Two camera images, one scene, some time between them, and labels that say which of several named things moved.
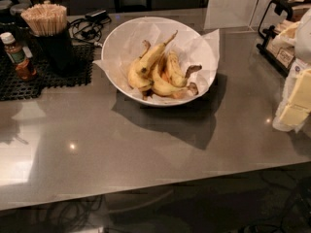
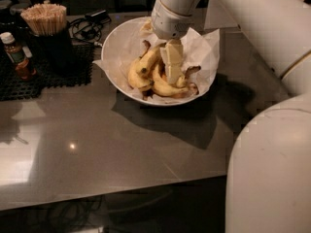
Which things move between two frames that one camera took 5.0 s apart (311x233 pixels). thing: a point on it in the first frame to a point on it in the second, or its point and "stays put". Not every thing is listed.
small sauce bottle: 17,54 stays put
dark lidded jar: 11,18 stays put
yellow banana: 145,62 stays put
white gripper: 304,38 to 166,23
